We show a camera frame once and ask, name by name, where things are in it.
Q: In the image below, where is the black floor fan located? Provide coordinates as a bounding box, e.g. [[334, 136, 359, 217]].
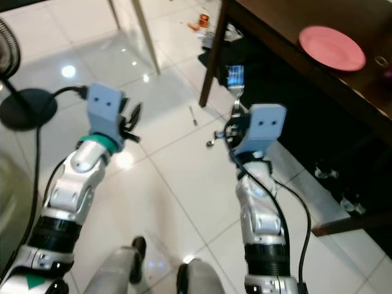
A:
[[0, 21, 59, 130]]

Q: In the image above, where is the light wood table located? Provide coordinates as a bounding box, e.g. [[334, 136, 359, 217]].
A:
[[107, 0, 162, 75]]

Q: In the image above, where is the grey robot right leg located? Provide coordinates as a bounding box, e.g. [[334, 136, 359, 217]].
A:
[[176, 257, 227, 294]]

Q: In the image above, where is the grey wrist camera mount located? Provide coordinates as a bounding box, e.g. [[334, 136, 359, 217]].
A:
[[239, 103, 287, 155], [88, 83, 126, 140]]

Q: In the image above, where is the grey robot leg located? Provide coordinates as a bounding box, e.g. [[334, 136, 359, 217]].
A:
[[83, 236, 148, 294], [176, 257, 227, 294]]

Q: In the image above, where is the grey robot left leg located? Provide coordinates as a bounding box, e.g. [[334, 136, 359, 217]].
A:
[[83, 236, 148, 294]]

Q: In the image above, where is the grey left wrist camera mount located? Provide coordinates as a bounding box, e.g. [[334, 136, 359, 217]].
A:
[[88, 83, 126, 140]]

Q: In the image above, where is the dark brown wooden table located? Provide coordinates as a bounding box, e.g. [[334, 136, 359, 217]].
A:
[[199, 0, 392, 238]]

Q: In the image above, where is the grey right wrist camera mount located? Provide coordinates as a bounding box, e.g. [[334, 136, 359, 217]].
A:
[[239, 103, 287, 155]]

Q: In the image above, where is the small grey box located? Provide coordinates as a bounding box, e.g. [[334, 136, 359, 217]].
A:
[[199, 31, 216, 49]]

